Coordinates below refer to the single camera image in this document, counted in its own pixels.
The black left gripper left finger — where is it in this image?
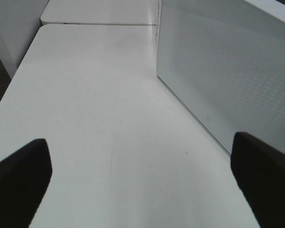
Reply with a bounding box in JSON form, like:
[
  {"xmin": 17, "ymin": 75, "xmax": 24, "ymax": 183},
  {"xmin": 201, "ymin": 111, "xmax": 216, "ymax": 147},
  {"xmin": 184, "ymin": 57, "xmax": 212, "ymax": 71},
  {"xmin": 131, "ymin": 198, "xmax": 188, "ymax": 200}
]
[{"xmin": 0, "ymin": 139, "xmax": 52, "ymax": 228}]

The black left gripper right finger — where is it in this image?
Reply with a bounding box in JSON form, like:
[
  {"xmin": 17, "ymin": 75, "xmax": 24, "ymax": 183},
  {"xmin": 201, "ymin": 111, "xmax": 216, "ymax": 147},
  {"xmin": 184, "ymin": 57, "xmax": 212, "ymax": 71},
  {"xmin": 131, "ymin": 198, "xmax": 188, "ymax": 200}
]
[{"xmin": 230, "ymin": 132, "xmax": 285, "ymax": 228}]

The white microwave door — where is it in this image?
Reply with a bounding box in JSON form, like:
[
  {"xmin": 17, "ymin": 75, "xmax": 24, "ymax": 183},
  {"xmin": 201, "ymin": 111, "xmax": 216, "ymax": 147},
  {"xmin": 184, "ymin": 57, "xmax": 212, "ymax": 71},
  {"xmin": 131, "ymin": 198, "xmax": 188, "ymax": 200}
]
[{"xmin": 157, "ymin": 0, "xmax": 285, "ymax": 153}]

